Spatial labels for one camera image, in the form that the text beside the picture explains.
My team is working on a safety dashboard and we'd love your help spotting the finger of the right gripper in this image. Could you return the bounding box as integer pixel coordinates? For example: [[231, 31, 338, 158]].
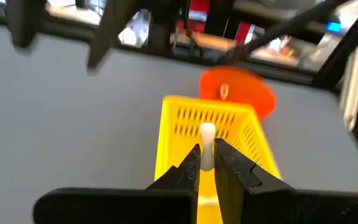
[[86, 0, 137, 70], [6, 0, 48, 48]]

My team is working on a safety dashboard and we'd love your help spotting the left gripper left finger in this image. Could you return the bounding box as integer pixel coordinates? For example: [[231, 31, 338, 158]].
[[32, 143, 202, 224]]

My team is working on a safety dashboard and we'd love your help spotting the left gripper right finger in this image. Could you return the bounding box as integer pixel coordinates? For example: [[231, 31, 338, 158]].
[[213, 138, 358, 224]]

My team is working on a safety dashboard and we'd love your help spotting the white toy bone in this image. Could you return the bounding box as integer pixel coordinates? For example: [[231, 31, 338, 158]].
[[199, 122, 216, 172]]

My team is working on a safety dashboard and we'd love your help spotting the cream toy skull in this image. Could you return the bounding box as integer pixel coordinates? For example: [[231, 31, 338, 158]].
[[219, 83, 229, 101]]

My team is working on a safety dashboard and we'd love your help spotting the yellow perforated plastic basket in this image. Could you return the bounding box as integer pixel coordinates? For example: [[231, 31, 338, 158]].
[[154, 95, 283, 224]]

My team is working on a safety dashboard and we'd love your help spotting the red cabinet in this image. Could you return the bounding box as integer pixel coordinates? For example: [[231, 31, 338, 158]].
[[178, 0, 251, 44]]

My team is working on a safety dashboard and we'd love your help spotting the wooden table side board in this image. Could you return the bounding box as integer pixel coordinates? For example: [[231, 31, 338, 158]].
[[169, 30, 239, 52]]

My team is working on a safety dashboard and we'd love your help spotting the orange round plastic bowl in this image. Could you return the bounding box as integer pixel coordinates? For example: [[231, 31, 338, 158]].
[[199, 65, 277, 121]]

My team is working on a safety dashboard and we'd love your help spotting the white metal bracket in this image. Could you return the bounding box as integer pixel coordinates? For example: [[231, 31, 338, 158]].
[[340, 42, 358, 131]]

